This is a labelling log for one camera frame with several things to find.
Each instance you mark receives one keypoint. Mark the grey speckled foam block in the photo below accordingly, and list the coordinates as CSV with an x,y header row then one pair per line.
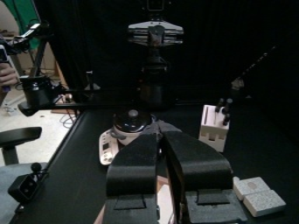
x,y
252,186
265,203

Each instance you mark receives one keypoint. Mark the black chair armrest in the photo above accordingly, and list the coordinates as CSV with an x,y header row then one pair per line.
x,y
18,137

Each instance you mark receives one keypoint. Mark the small black stand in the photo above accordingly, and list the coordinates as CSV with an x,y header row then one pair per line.
x,y
93,83

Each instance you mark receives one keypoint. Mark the person's hand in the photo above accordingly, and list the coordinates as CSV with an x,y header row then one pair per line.
x,y
7,75

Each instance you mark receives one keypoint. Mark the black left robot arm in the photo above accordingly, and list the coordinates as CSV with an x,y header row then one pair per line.
x,y
154,78

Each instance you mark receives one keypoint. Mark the black rod with clamp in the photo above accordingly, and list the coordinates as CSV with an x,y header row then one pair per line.
x,y
238,83

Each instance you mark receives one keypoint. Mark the white toy appliance black lid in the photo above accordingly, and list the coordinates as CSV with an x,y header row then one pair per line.
x,y
126,128

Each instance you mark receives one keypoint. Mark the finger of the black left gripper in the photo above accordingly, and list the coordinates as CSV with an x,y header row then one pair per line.
x,y
161,36
153,36

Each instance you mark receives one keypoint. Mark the black box device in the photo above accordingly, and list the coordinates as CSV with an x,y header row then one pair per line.
x,y
23,188

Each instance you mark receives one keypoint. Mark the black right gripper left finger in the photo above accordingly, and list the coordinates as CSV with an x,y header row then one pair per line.
x,y
133,163

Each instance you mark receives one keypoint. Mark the green cloth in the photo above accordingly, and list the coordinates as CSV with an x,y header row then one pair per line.
x,y
26,14

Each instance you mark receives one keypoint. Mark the white toy knife block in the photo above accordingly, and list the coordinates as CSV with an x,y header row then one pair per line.
x,y
213,131

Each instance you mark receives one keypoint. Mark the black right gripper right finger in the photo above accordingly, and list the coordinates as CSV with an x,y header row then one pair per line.
x,y
198,166

